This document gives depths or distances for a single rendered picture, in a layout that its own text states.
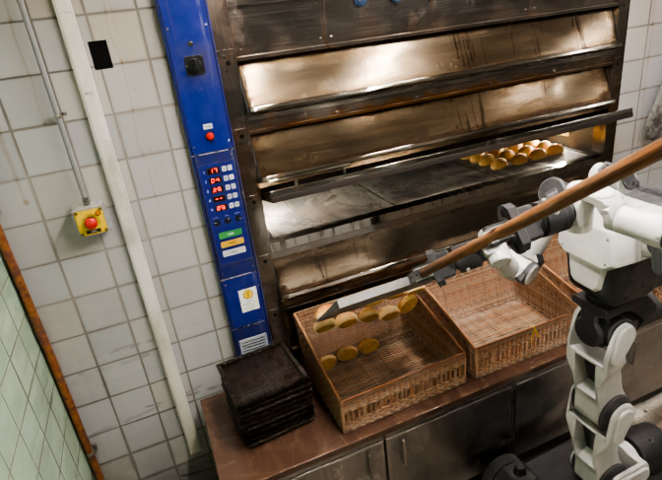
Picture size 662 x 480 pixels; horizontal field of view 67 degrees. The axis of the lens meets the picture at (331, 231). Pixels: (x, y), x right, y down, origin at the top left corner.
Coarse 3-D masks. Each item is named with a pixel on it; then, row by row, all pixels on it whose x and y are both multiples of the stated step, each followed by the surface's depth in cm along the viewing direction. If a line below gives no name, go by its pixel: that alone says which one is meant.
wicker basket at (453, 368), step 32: (416, 320) 229; (320, 352) 220; (384, 352) 225; (416, 352) 222; (448, 352) 208; (320, 384) 200; (352, 384) 207; (384, 384) 185; (416, 384) 191; (448, 384) 199; (352, 416) 191; (384, 416) 190
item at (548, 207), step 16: (656, 144) 75; (624, 160) 81; (640, 160) 78; (656, 160) 77; (592, 176) 88; (608, 176) 84; (624, 176) 83; (576, 192) 92; (592, 192) 89; (544, 208) 100; (560, 208) 97; (512, 224) 110; (528, 224) 107; (480, 240) 123; (448, 256) 139; (464, 256) 133; (432, 272) 151
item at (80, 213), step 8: (72, 208) 167; (80, 208) 166; (88, 208) 166; (96, 208) 167; (104, 208) 171; (72, 216) 165; (80, 216) 166; (88, 216) 166; (96, 216) 167; (104, 216) 169; (80, 224) 166; (104, 224) 169; (80, 232) 167; (88, 232) 168; (96, 232) 169; (104, 232) 170
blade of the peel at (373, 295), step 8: (400, 280) 164; (408, 280) 165; (432, 280) 191; (376, 288) 162; (384, 288) 162; (392, 288) 163; (400, 288) 165; (408, 288) 184; (352, 296) 159; (360, 296) 159; (368, 296) 160; (376, 296) 162; (384, 296) 180; (336, 304) 159; (344, 304) 157; (352, 304) 158; (360, 304) 173; (368, 304) 196; (328, 312) 170; (336, 312) 175
